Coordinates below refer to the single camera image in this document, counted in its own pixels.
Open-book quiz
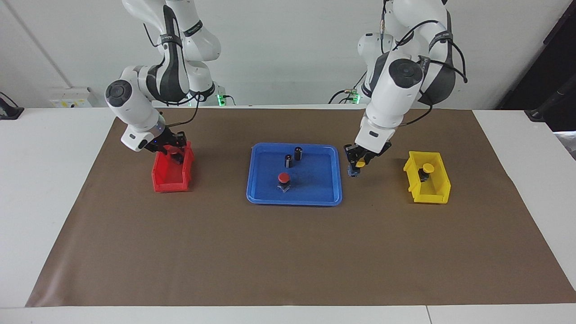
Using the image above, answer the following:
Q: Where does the black base cable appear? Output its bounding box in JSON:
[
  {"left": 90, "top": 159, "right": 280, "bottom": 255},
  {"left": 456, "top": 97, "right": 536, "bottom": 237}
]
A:
[{"left": 328, "top": 67, "right": 368, "bottom": 105}]

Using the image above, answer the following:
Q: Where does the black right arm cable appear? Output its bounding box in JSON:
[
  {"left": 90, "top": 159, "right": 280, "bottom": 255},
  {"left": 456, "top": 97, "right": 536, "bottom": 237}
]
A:
[{"left": 143, "top": 22, "right": 201, "bottom": 129}]

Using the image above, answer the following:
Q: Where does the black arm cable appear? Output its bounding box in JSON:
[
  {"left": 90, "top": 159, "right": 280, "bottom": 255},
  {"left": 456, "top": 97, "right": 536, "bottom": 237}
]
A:
[
  {"left": 380, "top": 0, "right": 468, "bottom": 127},
  {"left": 143, "top": 22, "right": 201, "bottom": 129}
]

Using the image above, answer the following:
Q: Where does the blue plastic tray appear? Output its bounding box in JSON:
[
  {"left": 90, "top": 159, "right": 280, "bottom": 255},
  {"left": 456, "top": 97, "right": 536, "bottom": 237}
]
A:
[{"left": 246, "top": 143, "right": 343, "bottom": 207}]

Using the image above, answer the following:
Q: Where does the black curtain panel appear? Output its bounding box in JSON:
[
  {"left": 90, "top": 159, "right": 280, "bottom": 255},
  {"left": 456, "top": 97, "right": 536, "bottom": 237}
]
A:
[{"left": 496, "top": 0, "right": 576, "bottom": 132}]

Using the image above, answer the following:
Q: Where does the brown table mat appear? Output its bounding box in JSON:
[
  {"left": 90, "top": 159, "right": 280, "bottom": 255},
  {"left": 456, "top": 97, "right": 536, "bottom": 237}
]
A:
[{"left": 26, "top": 107, "right": 576, "bottom": 307}]

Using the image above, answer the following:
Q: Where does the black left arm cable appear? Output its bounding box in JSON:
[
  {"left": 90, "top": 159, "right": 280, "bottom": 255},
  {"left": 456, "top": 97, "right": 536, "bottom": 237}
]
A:
[{"left": 380, "top": 0, "right": 468, "bottom": 127}]

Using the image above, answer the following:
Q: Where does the yellow plastic bin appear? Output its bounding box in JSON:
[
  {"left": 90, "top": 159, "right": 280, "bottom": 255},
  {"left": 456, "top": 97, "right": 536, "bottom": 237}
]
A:
[{"left": 403, "top": 151, "right": 451, "bottom": 204}]

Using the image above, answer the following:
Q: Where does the black clamp mount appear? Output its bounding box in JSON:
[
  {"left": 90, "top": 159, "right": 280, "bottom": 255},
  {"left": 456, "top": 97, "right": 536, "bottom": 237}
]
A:
[{"left": 0, "top": 92, "right": 24, "bottom": 120}]

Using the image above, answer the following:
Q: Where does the red plastic bin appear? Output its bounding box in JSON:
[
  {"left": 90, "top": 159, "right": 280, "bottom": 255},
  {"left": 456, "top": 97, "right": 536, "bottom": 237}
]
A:
[{"left": 152, "top": 141, "right": 195, "bottom": 193}]

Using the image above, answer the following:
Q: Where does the white wall socket box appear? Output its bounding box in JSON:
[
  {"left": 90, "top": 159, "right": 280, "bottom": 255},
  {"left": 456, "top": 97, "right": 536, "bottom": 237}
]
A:
[{"left": 49, "top": 87, "right": 93, "bottom": 108}]

